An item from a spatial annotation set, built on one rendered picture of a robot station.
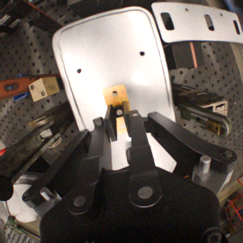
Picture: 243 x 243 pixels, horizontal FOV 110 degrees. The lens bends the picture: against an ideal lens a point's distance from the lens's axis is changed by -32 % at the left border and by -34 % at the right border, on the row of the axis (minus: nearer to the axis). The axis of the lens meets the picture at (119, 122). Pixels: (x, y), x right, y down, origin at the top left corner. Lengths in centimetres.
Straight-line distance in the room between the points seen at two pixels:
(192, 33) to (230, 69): 56
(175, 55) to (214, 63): 47
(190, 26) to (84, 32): 23
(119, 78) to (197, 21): 24
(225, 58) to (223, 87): 17
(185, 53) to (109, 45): 17
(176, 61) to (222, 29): 18
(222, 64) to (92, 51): 69
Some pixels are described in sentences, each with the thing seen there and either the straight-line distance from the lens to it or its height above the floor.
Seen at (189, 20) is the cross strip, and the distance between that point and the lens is 33.
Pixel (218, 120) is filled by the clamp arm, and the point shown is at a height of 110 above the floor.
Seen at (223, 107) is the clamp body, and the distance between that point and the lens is 32.
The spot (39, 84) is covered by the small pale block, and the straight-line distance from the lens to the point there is 23.
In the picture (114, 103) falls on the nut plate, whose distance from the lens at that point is 21.
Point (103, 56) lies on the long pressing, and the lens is 26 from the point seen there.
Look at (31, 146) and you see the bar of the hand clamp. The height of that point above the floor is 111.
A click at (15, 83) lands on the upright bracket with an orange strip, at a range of 24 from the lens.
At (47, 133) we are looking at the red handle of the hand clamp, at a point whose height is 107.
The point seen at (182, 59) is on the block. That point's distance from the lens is 31.
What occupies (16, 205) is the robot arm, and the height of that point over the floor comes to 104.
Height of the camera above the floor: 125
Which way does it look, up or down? 68 degrees down
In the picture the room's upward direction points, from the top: 178 degrees clockwise
